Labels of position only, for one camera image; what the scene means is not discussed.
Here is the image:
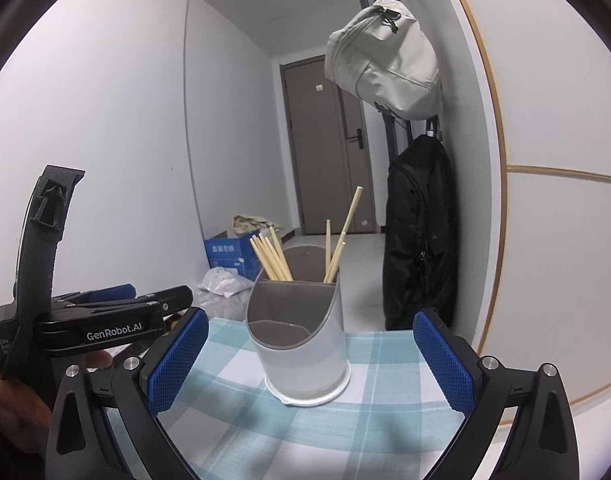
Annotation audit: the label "wooden chopstick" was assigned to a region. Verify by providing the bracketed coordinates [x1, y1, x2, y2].
[250, 235, 282, 281]
[325, 242, 345, 284]
[325, 219, 333, 276]
[324, 185, 365, 283]
[270, 226, 293, 281]

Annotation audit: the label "person's left hand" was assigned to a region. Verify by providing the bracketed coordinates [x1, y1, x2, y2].
[0, 349, 114, 453]

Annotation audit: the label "grey plastic mail bags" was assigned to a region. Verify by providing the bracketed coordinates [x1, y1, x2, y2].
[192, 266, 253, 321]

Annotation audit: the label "blue cardboard box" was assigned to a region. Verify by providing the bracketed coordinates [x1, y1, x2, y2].
[204, 231, 261, 282]

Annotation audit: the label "white sack with cloth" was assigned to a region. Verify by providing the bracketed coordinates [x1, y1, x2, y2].
[232, 214, 284, 238]

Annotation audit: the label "wooden chopsticks on cloth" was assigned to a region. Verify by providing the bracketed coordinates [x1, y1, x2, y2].
[258, 235, 286, 281]

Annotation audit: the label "white utensil holder cup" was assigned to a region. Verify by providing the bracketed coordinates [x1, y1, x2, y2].
[246, 245, 351, 408]

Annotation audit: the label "teal plaid tablecloth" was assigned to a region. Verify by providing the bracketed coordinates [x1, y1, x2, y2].
[159, 318, 463, 479]

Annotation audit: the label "grey brown door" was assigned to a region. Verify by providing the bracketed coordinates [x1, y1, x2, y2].
[280, 56, 378, 235]

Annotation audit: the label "black hanging backpack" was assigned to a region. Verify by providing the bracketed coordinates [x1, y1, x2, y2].
[383, 134, 459, 330]

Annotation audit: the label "white hanging bag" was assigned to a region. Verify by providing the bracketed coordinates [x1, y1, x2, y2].
[324, 0, 442, 120]

